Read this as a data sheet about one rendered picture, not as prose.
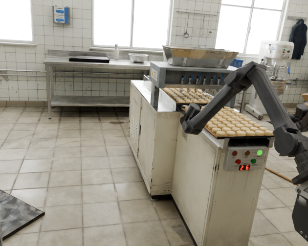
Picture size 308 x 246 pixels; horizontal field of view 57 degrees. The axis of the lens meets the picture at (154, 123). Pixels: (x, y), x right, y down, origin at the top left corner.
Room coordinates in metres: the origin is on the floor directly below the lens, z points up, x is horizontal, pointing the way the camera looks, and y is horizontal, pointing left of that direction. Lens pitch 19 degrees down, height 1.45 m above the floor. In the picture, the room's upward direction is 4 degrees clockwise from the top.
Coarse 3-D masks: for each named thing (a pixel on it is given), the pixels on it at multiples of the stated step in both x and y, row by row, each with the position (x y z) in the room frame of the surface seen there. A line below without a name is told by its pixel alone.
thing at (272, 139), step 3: (255, 138) 1.65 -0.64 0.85; (258, 138) 1.63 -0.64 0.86; (261, 138) 1.60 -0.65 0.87; (264, 138) 1.57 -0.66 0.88; (267, 138) 1.54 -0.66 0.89; (270, 138) 1.52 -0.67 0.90; (273, 138) 1.52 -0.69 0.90; (261, 141) 1.59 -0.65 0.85; (264, 141) 1.56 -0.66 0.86; (267, 141) 1.54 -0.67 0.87; (270, 141) 1.53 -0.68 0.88; (273, 141) 1.53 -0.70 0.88; (264, 144) 1.56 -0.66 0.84; (267, 144) 1.53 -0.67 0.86; (270, 144) 1.53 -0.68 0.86; (270, 147) 1.53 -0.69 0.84
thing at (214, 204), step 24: (192, 144) 1.83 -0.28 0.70; (216, 144) 1.51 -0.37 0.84; (240, 144) 1.54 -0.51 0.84; (192, 168) 1.78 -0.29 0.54; (216, 168) 1.48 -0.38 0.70; (264, 168) 1.56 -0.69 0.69; (192, 192) 1.73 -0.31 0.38; (216, 192) 1.48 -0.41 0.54; (240, 192) 1.53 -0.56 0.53; (192, 216) 1.68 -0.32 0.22; (216, 216) 1.49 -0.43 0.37; (240, 216) 1.53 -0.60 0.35; (192, 240) 1.69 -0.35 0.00; (216, 240) 1.50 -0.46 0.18; (240, 240) 1.54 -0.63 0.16
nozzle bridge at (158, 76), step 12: (156, 72) 2.17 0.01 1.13; (168, 72) 2.20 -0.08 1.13; (180, 72) 2.23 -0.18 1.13; (192, 72) 2.25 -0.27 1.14; (204, 72) 2.28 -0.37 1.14; (216, 72) 2.30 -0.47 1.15; (228, 72) 2.24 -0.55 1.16; (156, 84) 2.15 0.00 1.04; (168, 84) 2.15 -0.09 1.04; (180, 84) 2.18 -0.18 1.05; (192, 84) 2.21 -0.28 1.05; (216, 84) 2.30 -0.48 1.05; (156, 96) 2.20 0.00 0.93
